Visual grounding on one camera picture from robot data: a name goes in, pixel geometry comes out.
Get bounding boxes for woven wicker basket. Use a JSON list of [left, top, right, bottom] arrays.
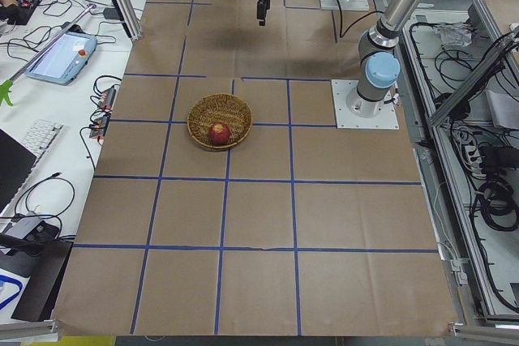
[[187, 93, 253, 152]]

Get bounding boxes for red apple in basket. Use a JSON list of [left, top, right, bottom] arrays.
[[208, 122, 231, 146]]

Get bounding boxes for black power adapter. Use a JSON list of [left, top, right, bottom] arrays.
[[102, 7, 120, 20]]

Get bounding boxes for teach pendant upper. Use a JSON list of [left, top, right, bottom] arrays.
[[24, 32, 97, 85]]

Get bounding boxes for white keyboard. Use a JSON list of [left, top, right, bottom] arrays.
[[1, 119, 63, 216]]

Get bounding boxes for metal grabber stick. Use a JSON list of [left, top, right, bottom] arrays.
[[1, 3, 97, 106]]

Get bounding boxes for black laptop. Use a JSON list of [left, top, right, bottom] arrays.
[[1, 130, 36, 211]]

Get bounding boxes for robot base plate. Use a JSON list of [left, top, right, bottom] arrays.
[[331, 79, 399, 130]]

